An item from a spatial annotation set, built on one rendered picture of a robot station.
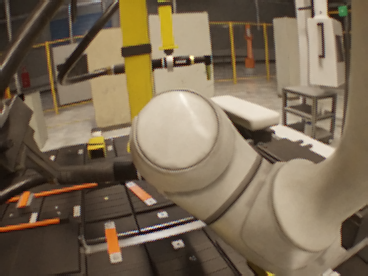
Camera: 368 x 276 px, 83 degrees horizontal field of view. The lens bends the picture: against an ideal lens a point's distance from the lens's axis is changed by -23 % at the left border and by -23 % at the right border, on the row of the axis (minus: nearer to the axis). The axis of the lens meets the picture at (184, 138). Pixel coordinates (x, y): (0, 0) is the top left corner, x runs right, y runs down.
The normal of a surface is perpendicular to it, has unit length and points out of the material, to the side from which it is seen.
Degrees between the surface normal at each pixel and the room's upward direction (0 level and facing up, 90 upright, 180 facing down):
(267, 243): 95
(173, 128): 61
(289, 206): 50
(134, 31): 90
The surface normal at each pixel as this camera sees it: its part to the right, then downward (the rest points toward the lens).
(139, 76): 0.07, 0.33
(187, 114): 0.08, -0.32
